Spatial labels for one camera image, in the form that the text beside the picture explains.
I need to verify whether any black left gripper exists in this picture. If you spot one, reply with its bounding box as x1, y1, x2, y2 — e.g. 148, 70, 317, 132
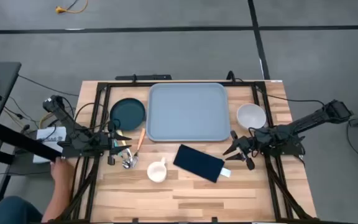
99, 120, 133, 166

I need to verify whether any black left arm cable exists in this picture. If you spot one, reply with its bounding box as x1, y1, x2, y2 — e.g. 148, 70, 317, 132
59, 96, 111, 138

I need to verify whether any black desk crossbeam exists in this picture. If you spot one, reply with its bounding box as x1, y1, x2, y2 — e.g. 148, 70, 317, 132
0, 123, 64, 163

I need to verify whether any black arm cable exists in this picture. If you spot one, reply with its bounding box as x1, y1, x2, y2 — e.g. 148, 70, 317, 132
59, 96, 111, 138
255, 85, 326, 108

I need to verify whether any black metal table frame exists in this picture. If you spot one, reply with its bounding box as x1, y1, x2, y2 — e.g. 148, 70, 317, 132
53, 80, 318, 224

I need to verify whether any white mug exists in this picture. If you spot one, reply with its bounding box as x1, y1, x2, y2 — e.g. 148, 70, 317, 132
147, 157, 168, 184

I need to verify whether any white bowl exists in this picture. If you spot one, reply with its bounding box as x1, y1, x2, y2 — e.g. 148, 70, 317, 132
236, 103, 267, 130

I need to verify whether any person's forearm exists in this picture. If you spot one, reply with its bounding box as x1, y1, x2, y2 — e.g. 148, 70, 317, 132
41, 179, 71, 223

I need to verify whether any white labelled box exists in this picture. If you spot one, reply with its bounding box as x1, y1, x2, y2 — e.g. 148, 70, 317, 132
32, 126, 67, 164

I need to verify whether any black bar device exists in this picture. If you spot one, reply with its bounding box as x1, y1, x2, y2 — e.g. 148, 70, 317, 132
115, 73, 173, 82

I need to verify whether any teal-handled spoon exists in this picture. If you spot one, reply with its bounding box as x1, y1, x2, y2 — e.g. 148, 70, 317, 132
113, 139, 132, 170

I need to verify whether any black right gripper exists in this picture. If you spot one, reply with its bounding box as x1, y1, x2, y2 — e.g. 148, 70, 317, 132
223, 129, 258, 171

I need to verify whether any person's leg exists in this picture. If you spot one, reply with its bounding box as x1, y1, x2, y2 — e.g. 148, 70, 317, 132
0, 195, 45, 224

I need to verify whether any dark teal plate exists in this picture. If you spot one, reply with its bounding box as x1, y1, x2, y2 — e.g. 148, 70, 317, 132
109, 98, 147, 131

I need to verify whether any yellow cable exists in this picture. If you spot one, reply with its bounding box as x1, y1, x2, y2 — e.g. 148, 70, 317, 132
38, 111, 55, 129

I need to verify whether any navy cloth napkin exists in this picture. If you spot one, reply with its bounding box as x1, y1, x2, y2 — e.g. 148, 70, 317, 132
173, 144, 232, 184

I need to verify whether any grey plastic tray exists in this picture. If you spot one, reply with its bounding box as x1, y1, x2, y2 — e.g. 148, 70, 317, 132
146, 82, 232, 142

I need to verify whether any yellow extension cord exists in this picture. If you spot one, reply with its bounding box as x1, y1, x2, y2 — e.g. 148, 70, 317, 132
55, 0, 89, 14

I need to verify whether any person's hand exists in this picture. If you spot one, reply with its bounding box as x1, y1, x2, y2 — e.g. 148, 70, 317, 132
50, 157, 74, 184

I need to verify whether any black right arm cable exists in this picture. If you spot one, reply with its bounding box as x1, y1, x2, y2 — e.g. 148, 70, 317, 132
255, 85, 326, 108

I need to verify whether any orange-handled fork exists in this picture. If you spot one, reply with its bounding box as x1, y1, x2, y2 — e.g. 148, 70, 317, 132
131, 128, 147, 169

